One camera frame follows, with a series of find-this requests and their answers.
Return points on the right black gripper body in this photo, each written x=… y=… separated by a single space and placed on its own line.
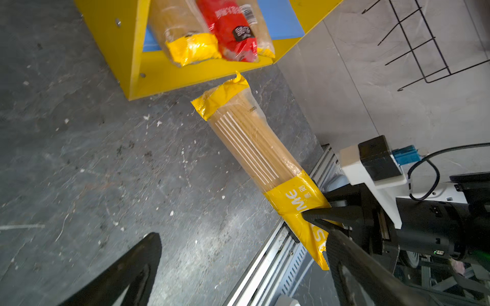
x=438 y=228

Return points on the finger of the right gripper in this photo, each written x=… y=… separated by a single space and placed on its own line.
x=335 y=218

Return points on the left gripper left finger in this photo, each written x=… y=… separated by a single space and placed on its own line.
x=132 y=277

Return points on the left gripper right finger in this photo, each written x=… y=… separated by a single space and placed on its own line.
x=381 y=286

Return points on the yellow label spaghetti bag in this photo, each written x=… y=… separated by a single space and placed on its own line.
x=237 y=119

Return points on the thin red spaghetti bag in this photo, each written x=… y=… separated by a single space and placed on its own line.
x=225 y=20

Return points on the yellow Pastatime spaghetti bag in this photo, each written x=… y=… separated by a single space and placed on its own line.
x=181 y=31

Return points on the yellow pink blue wooden shelf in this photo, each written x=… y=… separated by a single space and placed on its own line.
x=119 y=29

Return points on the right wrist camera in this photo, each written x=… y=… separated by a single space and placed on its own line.
x=374 y=164

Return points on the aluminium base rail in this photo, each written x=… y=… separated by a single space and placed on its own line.
x=276 y=270

